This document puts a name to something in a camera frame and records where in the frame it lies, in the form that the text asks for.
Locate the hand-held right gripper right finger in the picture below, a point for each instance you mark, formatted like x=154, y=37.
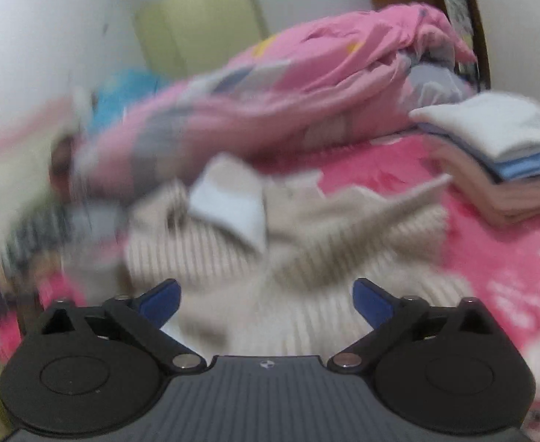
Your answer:
x=371, y=301

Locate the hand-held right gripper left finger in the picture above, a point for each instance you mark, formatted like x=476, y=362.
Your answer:
x=159, y=301

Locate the beige white checked knit sweater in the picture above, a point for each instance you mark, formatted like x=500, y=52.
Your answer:
x=297, y=248

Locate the pink flower print blanket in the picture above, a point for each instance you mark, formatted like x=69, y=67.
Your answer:
x=491, y=258

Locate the pale pink folded garment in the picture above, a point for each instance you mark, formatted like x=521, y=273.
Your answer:
x=495, y=198

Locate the teal blue quilt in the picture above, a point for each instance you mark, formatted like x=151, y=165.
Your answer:
x=122, y=96

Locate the light blue folded garment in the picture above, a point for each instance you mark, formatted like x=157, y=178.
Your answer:
x=532, y=165

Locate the white folded garment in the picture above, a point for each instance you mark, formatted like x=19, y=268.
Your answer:
x=491, y=124

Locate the pink cream bed headboard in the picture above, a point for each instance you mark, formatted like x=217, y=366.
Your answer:
x=12, y=124

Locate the pink floral quilt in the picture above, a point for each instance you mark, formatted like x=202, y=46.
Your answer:
x=297, y=83

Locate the pale yellow wardrobe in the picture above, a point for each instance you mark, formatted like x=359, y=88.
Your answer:
x=200, y=23

